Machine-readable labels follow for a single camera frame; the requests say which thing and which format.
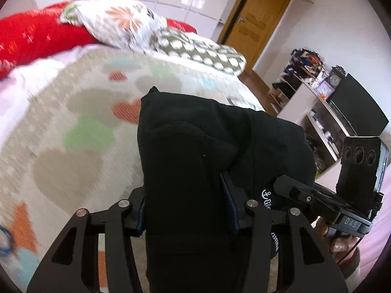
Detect black pants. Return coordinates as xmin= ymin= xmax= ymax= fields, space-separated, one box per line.
xmin=137 ymin=86 xmax=316 ymax=293

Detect pale pink bed sheet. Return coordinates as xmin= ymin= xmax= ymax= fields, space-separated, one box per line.
xmin=0 ymin=44 xmax=101 ymax=147

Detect small desk clock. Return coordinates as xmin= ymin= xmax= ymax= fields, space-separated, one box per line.
xmin=327 ymin=65 xmax=348 ymax=86

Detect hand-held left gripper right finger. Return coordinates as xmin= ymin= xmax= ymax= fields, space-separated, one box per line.
xmin=219 ymin=172 xmax=349 ymax=293

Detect black television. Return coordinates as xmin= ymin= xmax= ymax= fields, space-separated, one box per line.
xmin=331 ymin=73 xmax=390 ymax=136

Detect person's right forearm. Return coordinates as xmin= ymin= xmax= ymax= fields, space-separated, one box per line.
xmin=334 ymin=247 xmax=362 ymax=283

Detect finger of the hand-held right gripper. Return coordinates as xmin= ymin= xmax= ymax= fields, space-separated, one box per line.
xmin=273 ymin=175 xmax=341 ymax=220

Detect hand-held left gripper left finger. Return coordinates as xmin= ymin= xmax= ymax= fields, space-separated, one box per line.
xmin=27 ymin=186 xmax=147 ymax=293

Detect wooden door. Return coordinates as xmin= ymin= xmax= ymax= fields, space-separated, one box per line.
xmin=217 ymin=0 xmax=292 ymax=71

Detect red patterned pillow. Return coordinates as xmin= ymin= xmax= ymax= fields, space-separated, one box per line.
xmin=0 ymin=1 xmax=197 ymax=78

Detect olive polka dot pillow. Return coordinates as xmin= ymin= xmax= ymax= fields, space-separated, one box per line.
xmin=151 ymin=27 xmax=247 ymax=76

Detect white shelf unit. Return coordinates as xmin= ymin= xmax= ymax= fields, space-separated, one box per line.
xmin=269 ymin=47 xmax=358 ymax=178

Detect person's right hand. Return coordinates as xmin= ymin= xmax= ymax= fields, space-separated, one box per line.
xmin=315 ymin=217 xmax=356 ymax=254

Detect blue cord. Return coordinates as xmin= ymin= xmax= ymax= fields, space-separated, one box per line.
xmin=0 ymin=226 xmax=14 ymax=255

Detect floral white pillow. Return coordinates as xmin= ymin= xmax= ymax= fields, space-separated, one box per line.
xmin=59 ymin=0 xmax=167 ymax=51

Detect heart-printed blanket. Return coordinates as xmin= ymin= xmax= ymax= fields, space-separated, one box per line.
xmin=0 ymin=47 xmax=266 ymax=293

